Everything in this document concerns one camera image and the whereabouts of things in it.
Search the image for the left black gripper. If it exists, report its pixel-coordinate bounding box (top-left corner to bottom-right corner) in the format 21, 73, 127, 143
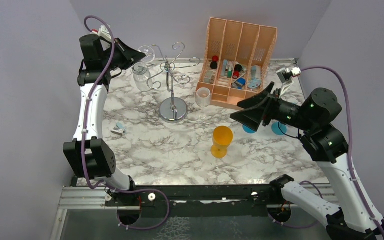
100, 37, 146, 71

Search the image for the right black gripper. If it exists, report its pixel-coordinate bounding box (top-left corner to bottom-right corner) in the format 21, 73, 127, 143
231, 81, 316, 132

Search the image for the ribbed clear glass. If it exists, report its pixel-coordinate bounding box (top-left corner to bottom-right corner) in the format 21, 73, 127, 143
131, 61, 151, 92

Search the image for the tall clear wine glass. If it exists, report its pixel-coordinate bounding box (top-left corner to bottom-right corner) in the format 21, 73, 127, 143
138, 45, 156, 64

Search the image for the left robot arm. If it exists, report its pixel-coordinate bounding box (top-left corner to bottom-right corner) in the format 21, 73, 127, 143
63, 33, 146, 206

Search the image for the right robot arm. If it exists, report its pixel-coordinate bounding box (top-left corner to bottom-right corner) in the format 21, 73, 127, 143
230, 83, 384, 240

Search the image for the short clear wine glass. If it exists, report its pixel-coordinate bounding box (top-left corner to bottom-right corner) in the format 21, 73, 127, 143
195, 87, 211, 119

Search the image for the chrome wine glass rack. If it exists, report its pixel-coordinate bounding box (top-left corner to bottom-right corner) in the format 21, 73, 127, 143
146, 42, 191, 124

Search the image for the blue plastic goblet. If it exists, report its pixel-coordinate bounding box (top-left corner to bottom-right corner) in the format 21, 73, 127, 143
271, 121, 288, 136
242, 125, 256, 134

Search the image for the orange plastic goblet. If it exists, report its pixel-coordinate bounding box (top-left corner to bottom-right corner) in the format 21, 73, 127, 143
210, 126, 234, 159

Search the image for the peach desk organizer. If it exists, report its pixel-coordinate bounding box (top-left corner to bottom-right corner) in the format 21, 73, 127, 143
196, 17, 278, 109

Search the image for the small blue white clip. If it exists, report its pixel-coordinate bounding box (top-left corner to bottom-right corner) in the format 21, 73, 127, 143
111, 122, 126, 136

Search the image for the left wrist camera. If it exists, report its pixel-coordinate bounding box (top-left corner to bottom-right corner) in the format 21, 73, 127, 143
90, 25, 112, 43

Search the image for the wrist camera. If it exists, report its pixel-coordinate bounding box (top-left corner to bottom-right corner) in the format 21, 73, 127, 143
276, 65, 302, 98
90, 25, 112, 43

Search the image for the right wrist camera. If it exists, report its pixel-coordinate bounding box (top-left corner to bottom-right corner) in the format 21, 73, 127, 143
276, 65, 302, 98

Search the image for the black base frame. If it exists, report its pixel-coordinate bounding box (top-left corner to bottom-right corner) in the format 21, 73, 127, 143
104, 184, 292, 222

